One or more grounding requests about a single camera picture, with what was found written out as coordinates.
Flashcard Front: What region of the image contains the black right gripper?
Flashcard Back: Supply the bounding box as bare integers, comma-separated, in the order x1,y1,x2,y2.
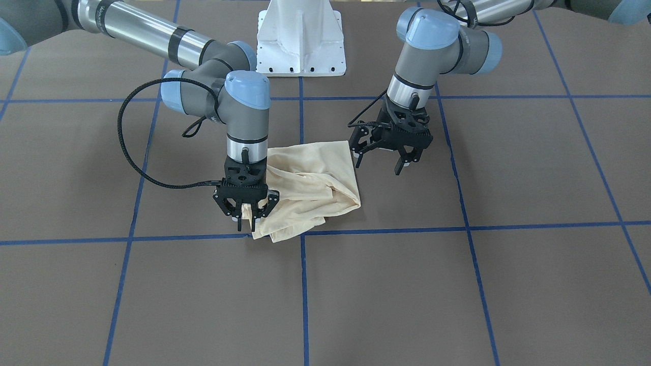
213,157,280,232

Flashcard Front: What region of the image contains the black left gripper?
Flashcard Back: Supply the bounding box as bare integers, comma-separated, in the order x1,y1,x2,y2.
348,94,433,176

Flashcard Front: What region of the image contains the cream long-sleeve graphic shirt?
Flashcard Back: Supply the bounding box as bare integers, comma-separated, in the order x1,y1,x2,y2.
252,141,361,242

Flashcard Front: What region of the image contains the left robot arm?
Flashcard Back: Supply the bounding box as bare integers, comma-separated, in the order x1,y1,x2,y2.
348,1,650,175

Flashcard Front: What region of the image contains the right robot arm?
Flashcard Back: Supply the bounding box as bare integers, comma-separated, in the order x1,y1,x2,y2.
2,1,257,242

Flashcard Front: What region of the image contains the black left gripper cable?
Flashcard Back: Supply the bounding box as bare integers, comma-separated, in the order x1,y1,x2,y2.
348,90,390,129

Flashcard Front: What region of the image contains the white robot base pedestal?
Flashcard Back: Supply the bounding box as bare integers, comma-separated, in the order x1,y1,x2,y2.
256,1,346,77

